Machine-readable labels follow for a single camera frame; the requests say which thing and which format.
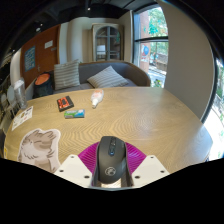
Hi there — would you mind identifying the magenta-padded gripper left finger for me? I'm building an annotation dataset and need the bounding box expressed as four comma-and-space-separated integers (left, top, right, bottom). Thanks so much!
53, 141, 100, 188

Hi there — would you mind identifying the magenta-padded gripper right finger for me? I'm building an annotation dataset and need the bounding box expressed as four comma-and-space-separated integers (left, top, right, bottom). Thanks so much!
124, 141, 170, 187

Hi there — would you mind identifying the black computer mouse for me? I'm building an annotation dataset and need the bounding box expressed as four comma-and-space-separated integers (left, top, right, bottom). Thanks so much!
95, 135, 128, 185

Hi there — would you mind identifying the cat-shaped mouse pad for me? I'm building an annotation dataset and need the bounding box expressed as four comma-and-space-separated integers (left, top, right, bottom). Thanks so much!
17, 128, 62, 174

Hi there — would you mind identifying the green tissue pack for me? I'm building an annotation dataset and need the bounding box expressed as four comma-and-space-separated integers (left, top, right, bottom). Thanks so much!
63, 109, 86, 119

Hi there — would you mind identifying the black and orange box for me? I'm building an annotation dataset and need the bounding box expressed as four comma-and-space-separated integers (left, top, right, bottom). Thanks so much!
56, 95, 75, 112

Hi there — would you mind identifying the white sticker sheet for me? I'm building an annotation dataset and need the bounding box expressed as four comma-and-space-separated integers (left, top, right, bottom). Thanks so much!
11, 105, 34, 132

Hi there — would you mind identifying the small white squeeze bottle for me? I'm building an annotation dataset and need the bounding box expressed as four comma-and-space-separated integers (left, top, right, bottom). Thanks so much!
90, 89, 105, 109

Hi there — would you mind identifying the black bag with orange top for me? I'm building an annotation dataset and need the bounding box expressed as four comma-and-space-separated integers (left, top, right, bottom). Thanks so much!
33, 72, 55, 99

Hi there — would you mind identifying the clear shaker bottle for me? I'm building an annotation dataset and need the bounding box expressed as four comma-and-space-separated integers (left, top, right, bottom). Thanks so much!
13, 78, 28, 110

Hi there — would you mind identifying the square striped grey pillow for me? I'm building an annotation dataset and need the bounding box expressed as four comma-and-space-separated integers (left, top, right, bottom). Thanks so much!
53, 59, 81, 91

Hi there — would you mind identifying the group of white chairs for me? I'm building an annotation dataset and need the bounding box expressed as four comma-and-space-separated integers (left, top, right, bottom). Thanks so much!
0, 89, 18, 116

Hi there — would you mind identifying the long striped grey pillow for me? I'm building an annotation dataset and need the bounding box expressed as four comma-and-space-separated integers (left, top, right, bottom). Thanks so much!
86, 65, 130, 89

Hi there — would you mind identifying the grey curved sofa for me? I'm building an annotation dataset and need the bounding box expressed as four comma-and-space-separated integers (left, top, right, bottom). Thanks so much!
33, 60, 152, 98

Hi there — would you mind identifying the black-framed window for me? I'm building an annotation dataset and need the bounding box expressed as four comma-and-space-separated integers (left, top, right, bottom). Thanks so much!
132, 5, 169, 88

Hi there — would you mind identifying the arched wooden glass cabinet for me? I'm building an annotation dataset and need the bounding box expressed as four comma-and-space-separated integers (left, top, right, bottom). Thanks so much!
92, 22, 125, 62

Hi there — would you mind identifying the blue wall poster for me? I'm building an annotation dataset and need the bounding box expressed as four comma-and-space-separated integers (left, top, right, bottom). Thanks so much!
23, 45, 37, 72

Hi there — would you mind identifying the small white wall sign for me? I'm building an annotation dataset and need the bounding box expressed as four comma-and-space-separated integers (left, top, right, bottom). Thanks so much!
44, 39, 54, 50

